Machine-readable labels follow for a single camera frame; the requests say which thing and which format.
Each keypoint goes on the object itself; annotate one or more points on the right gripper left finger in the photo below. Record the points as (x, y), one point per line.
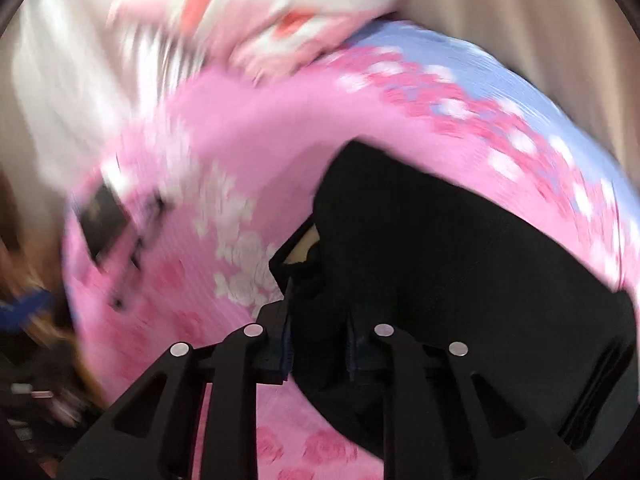
(193, 409)

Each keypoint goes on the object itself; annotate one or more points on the black pants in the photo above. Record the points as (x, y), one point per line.
(444, 264)

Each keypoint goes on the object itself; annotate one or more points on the beige curtain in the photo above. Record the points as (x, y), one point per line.
(584, 54)

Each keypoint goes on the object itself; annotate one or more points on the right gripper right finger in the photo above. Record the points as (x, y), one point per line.
(446, 418)

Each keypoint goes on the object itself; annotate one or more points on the pink floral bedsheet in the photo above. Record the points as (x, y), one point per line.
(240, 166)

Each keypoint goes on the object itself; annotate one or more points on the white cat face pillow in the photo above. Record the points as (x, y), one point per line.
(264, 39)

